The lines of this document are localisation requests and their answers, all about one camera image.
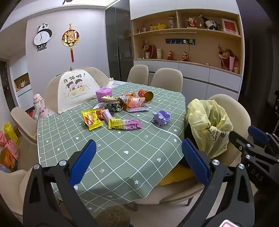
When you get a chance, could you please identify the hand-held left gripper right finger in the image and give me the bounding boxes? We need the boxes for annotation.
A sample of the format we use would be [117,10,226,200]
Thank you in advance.
[181,138,255,227]

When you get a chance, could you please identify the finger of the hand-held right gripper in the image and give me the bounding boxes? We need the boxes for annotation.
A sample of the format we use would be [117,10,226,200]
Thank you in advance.
[228,130,265,163]
[248,125,279,156]

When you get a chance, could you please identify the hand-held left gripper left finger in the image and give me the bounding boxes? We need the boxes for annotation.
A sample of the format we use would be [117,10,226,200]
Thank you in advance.
[23,140,97,227]

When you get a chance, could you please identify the black waste bin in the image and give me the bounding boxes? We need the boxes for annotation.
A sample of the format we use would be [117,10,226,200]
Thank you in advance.
[182,122,213,168]

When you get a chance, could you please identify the yellow plastic bin bag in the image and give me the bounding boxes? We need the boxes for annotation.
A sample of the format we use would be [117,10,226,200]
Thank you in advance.
[186,99,233,159]

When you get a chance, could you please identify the yellow snack packet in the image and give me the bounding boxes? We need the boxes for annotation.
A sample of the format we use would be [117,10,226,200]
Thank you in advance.
[81,109,103,131]

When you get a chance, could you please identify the yellow and purple wrapper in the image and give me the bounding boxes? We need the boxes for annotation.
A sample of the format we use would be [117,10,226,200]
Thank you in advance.
[108,118,142,130]

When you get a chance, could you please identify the green snack packet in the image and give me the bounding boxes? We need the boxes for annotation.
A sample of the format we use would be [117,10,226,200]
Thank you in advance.
[106,101,123,112]

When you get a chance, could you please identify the orange snack packet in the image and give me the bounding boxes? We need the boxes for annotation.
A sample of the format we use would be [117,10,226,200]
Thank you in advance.
[119,93,137,102]

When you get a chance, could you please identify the pink snack wrapper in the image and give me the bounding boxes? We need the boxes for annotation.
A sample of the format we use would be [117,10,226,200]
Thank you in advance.
[128,96,146,109]

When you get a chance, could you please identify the red round tin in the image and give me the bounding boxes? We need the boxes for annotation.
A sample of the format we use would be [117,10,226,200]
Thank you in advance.
[138,89,154,102]

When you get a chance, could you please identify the beige dining chair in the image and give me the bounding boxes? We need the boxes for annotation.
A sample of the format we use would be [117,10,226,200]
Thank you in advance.
[0,168,66,223]
[127,65,149,85]
[10,107,40,171]
[150,68,183,93]
[133,94,251,207]

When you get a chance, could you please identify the yellow seat cushion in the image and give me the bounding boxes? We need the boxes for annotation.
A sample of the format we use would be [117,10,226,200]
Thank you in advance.
[158,165,196,186]

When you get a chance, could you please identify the green checked tablecloth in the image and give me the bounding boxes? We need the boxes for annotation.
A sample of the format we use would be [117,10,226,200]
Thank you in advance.
[37,82,188,207]

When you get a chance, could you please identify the brown fuzzy slipper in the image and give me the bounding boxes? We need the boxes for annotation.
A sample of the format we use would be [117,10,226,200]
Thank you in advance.
[96,205,131,227]

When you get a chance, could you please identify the pink water bottle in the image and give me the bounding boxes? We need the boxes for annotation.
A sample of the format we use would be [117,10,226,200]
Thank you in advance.
[33,93,49,119]

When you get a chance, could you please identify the purple plastic box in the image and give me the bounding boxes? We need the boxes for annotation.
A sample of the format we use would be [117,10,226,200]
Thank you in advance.
[95,88,112,103]

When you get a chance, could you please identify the white base cabinets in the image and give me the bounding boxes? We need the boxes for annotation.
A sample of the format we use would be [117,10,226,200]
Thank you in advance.
[133,59,241,101]

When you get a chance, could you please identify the beige folding food cover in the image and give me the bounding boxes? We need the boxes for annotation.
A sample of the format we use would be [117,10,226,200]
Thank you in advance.
[45,67,114,114]

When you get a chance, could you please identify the pink floor bag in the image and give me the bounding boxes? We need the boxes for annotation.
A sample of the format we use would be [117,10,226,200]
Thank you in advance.
[0,131,19,160]

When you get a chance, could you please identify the yellow floor bag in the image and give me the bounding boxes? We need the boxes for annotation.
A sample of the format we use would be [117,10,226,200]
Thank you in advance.
[4,122,19,144]

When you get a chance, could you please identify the wrapped pink flower bouquet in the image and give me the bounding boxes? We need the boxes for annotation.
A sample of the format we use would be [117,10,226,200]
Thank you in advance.
[218,45,240,73]

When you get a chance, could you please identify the black power strip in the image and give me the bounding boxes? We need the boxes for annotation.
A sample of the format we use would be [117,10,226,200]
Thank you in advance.
[166,39,195,45]

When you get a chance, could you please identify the panda plush toy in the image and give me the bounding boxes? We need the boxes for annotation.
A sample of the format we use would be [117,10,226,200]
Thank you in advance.
[204,20,221,30]

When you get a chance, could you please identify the dried flower bouquet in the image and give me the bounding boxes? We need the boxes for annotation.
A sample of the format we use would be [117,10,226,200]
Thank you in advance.
[143,41,157,59]

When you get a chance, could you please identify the dark glass cabinet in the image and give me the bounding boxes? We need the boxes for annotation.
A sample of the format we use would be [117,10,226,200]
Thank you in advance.
[105,0,134,82]

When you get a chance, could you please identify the wooden wall shelf unit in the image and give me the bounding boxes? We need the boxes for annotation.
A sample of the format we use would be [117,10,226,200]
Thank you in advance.
[130,9,243,77]

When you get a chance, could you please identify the lit wall niche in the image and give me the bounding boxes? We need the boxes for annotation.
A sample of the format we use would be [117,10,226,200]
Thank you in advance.
[13,72,30,91]

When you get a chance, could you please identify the red picture frame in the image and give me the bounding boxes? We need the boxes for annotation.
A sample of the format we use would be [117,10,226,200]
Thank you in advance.
[222,18,239,35]

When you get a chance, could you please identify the red and gold wall ornament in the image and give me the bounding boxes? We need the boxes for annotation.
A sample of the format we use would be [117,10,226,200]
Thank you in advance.
[62,24,79,63]

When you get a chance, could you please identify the panda wall clock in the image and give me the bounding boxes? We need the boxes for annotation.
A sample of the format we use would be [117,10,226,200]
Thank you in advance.
[34,24,53,52]

